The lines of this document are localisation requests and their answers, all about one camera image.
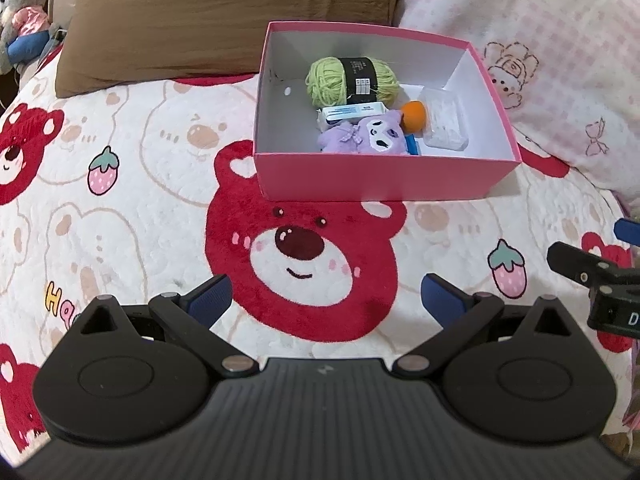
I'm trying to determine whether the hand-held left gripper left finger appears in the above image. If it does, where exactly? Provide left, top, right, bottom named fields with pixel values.
left=75, top=274, right=258, bottom=378

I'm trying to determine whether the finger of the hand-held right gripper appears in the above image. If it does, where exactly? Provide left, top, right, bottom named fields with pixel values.
left=614, top=219, right=640, bottom=247
left=546, top=241, right=640, bottom=291

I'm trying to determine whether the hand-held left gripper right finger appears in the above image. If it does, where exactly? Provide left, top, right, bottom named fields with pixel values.
left=392, top=272, right=576, bottom=378

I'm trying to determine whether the pink cardboard box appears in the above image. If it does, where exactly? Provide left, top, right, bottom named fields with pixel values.
left=252, top=21, right=523, bottom=203

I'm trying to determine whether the purple plush toy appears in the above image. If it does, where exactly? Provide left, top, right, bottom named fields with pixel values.
left=317, top=110, right=408, bottom=155

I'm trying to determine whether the clear plastic swab box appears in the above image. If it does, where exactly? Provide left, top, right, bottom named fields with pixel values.
left=417, top=87, right=471, bottom=151

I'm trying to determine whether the orange makeup sponge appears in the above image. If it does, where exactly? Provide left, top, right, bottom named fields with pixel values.
left=401, top=101, right=429, bottom=133

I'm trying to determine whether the green yarn ball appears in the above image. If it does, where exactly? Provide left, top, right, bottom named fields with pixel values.
left=305, top=54, right=401, bottom=109

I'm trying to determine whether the bear printed blanket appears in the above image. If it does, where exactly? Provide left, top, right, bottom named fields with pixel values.
left=0, top=42, right=640, bottom=461

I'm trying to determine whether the pink checkered pillow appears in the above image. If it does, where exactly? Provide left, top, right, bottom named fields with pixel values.
left=397, top=0, right=640, bottom=221

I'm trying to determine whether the brown pillow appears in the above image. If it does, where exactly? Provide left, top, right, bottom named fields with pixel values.
left=54, top=0, right=405, bottom=98

